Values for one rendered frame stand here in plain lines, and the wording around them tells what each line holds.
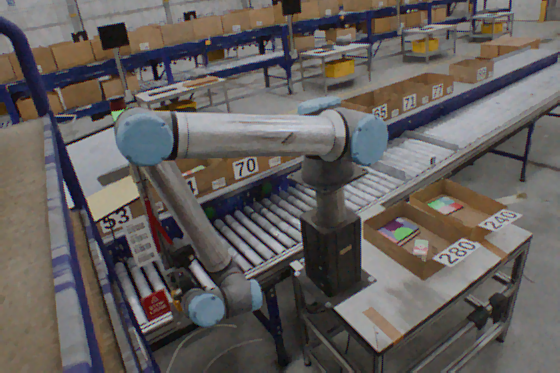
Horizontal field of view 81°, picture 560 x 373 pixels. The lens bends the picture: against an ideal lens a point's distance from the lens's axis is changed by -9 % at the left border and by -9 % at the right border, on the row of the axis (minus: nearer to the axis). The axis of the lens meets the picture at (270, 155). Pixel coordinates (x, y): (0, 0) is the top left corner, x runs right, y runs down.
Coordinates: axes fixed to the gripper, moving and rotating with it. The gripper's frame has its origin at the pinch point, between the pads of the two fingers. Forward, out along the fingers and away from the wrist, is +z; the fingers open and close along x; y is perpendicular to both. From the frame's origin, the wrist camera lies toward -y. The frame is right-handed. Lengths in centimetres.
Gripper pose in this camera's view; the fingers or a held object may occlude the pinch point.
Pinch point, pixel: (181, 288)
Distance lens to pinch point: 140.5
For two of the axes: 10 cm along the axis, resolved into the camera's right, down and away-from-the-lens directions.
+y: 4.0, 9.1, -0.5
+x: 8.2, -3.4, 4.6
